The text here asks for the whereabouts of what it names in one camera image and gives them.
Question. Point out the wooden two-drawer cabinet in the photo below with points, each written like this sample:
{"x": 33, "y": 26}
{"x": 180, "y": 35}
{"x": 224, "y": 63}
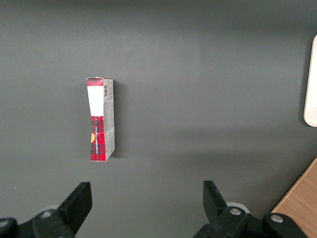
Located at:
{"x": 301, "y": 198}

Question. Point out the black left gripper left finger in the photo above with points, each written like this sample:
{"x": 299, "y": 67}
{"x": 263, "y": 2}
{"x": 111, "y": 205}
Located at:
{"x": 76, "y": 205}

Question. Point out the red plaid cardboard box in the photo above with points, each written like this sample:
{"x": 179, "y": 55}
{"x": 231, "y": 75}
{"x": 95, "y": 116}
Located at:
{"x": 101, "y": 124}

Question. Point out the beige rectangular tray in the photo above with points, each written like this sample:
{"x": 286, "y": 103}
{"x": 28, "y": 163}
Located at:
{"x": 312, "y": 86}

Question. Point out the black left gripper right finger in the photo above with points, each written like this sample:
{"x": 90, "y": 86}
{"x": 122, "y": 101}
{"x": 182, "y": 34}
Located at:
{"x": 214, "y": 203}

